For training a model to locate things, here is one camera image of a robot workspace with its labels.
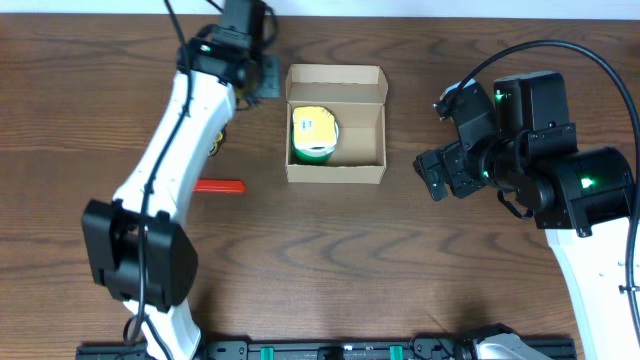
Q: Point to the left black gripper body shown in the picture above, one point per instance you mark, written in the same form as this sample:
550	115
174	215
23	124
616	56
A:
251	66

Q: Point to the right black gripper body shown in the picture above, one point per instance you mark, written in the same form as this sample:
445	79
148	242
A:
490	163

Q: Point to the green tape roll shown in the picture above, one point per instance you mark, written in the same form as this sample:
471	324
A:
313	156

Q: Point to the brown cardboard box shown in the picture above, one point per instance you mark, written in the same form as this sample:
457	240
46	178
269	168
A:
355	95

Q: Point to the beige masking tape roll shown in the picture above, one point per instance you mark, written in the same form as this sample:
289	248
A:
336	137

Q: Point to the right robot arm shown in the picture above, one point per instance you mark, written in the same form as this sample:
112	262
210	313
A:
592	231

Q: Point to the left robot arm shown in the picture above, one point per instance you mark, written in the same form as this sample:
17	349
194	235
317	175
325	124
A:
136	243

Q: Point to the yellow correction tape dispenser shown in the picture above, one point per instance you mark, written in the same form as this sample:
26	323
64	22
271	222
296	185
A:
217	143

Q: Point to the red utility knife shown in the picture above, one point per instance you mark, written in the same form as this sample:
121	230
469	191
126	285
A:
219	186

